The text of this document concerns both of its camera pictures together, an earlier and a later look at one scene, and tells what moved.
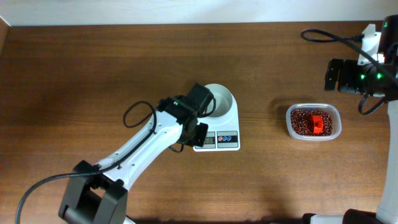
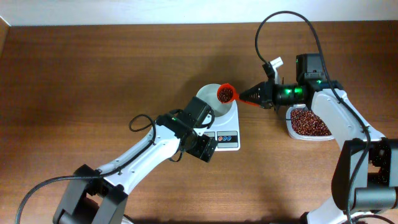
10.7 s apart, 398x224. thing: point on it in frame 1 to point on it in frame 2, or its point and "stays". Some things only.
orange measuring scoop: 317,123 to 226,93
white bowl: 223,99 stays
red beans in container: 301,122 stays
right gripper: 339,79 to 267,95
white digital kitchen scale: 223,132 stays
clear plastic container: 313,121 stays
